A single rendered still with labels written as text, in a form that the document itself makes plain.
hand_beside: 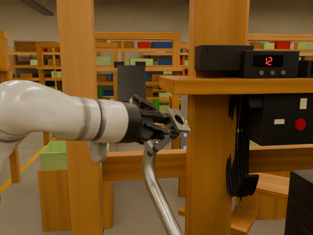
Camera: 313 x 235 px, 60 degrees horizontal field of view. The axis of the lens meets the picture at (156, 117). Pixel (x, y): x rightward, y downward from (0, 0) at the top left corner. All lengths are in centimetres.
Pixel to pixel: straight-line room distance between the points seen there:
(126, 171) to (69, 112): 58
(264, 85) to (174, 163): 40
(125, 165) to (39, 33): 1021
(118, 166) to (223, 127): 37
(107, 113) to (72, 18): 42
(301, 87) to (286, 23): 1138
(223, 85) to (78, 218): 59
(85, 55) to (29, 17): 1038
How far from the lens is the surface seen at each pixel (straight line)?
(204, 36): 84
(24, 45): 1112
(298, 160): 116
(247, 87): 75
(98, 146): 50
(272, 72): 81
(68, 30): 81
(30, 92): 38
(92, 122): 42
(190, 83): 70
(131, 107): 48
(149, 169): 62
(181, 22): 1076
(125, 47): 745
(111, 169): 95
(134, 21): 1059
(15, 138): 41
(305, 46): 895
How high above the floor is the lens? 158
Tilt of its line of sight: 11 degrees down
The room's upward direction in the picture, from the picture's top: straight up
